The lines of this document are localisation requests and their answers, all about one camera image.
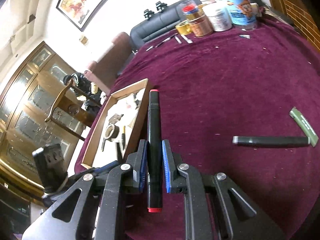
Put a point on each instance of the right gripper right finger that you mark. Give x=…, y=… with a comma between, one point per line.
x=214, y=206

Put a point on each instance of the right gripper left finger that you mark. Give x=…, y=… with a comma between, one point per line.
x=93, y=207

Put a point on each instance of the black grey capped marker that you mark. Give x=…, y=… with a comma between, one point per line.
x=268, y=142

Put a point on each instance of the black tape roll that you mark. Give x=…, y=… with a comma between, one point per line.
x=111, y=132

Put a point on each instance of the black pen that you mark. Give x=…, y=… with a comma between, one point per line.
x=123, y=138

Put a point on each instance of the black red capped marker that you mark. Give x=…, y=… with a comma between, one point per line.
x=154, y=154

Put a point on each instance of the wooden chair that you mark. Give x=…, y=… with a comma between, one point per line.
x=71, y=108

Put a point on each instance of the shallow cardboard tray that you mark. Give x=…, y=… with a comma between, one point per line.
x=125, y=107

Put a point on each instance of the green flat pack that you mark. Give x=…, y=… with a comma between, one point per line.
x=305, y=126

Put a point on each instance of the wooden display cabinet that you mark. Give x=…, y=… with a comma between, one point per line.
x=26, y=101

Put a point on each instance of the maroon velvet tablecloth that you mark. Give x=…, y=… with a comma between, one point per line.
x=223, y=85

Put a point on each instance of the person in dark jacket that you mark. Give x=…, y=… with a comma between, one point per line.
x=89, y=88

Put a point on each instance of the brown armchair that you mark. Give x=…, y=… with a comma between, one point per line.
x=104, y=71

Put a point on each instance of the silver pen on cloth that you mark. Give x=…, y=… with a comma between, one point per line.
x=189, y=41

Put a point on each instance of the dark pen on cloth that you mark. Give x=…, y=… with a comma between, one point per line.
x=166, y=40

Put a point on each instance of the orange patterned jar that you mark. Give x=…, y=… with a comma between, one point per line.
x=201, y=26

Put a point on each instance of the yellow tape roll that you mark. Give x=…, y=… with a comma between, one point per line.
x=183, y=28

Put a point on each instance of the blue bear labelled jar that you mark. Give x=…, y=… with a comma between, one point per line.
x=241, y=14

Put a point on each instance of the white labelled jar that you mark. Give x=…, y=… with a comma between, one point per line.
x=218, y=16

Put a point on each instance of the black leather sofa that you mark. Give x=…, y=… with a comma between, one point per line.
x=157, y=25

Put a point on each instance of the left gripper handle device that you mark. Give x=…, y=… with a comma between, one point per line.
x=50, y=165

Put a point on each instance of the small wall picture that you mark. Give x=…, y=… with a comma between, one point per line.
x=83, y=40

